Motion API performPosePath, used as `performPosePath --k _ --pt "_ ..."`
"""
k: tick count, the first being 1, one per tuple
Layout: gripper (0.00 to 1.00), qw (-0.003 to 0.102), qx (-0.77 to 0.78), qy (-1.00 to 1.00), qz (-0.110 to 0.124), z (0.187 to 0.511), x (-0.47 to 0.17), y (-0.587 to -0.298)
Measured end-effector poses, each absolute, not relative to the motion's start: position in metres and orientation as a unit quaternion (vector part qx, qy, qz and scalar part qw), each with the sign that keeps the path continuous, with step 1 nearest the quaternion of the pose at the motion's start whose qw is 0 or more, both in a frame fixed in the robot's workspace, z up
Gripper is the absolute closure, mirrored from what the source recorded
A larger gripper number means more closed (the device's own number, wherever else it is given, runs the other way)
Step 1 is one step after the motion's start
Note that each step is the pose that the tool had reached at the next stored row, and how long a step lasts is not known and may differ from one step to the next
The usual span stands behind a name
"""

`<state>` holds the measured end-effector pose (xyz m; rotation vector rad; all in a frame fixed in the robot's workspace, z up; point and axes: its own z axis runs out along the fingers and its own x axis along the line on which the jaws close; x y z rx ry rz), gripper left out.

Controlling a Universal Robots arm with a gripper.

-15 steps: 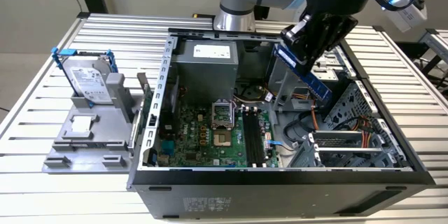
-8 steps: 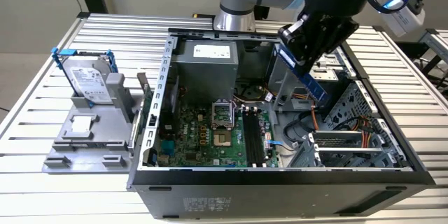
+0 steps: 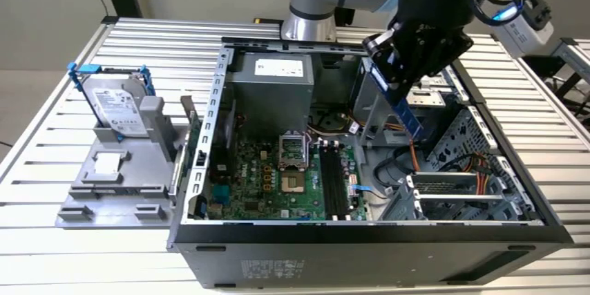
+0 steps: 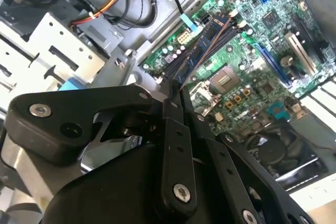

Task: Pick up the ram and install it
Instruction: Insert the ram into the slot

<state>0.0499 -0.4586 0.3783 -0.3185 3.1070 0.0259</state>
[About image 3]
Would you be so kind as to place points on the black RAM slot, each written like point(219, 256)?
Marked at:
point(340, 177)
point(328, 177)

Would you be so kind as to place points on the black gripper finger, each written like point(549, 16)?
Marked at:
point(382, 49)
point(438, 60)

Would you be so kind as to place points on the CPU socket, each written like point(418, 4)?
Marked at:
point(294, 181)

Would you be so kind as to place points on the metal disk bay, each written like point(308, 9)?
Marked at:
point(461, 197)

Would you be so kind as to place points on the grey parts rack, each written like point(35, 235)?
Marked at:
point(143, 170)

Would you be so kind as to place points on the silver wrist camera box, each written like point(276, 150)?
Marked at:
point(521, 37)

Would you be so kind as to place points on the grey metal drive cage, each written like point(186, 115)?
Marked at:
point(368, 108)

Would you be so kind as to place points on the silver CPU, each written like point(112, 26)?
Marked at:
point(107, 164)

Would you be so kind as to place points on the grey power supply unit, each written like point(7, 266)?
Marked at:
point(267, 101)

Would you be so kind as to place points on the yellow tipped black plug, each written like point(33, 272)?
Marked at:
point(264, 20)

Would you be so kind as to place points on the black CPU fan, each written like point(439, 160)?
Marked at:
point(330, 122)

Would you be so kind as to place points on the silver drive front plate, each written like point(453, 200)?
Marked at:
point(431, 99)

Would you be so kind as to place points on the metal slat side table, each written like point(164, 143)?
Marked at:
point(574, 49)

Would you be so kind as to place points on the RAM stick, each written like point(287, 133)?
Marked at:
point(409, 117)
point(115, 191)

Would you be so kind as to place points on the hard disk in blue carrier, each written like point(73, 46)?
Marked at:
point(115, 108)

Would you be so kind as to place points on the blue expansion slot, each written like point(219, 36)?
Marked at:
point(220, 195)

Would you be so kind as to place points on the green motherboard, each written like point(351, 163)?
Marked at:
point(258, 205)

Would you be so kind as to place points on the black open PC case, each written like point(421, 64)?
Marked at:
point(368, 264)

